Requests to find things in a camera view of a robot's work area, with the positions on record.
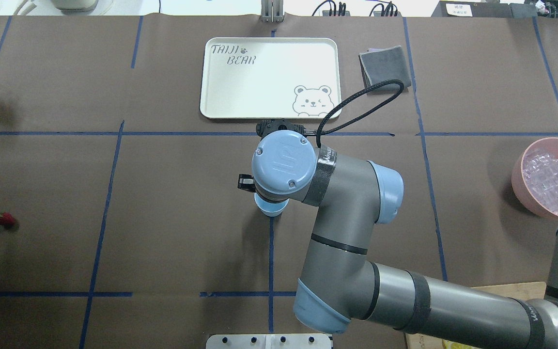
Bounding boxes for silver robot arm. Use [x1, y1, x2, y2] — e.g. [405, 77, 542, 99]
[323, 133, 556, 286]

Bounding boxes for light blue plastic cup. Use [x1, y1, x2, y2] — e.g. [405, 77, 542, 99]
[254, 193, 290, 217]

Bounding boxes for clear ice cubes pile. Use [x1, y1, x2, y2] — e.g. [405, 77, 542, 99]
[521, 147, 558, 216]

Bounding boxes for cream bear tray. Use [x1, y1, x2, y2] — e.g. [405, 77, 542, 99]
[200, 37, 341, 120]

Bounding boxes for grey folded cloth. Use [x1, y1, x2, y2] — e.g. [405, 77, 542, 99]
[358, 46, 412, 94]

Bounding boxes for red strawberry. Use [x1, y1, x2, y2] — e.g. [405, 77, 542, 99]
[0, 212, 17, 229]

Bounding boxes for black box with label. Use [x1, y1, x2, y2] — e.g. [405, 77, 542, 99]
[431, 0, 538, 18]

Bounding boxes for pink bowl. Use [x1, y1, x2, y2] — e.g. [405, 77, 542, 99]
[511, 137, 558, 220]

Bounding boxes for wooden cutting board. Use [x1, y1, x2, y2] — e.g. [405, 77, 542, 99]
[404, 278, 546, 349]

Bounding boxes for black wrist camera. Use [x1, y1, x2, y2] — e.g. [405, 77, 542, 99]
[255, 119, 306, 139]

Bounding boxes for black camera cable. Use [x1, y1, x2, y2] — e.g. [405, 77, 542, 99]
[316, 79, 405, 148]

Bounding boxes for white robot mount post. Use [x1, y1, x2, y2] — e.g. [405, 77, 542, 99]
[205, 333, 334, 349]

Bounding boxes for aluminium frame post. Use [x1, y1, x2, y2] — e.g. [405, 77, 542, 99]
[260, 0, 285, 23]

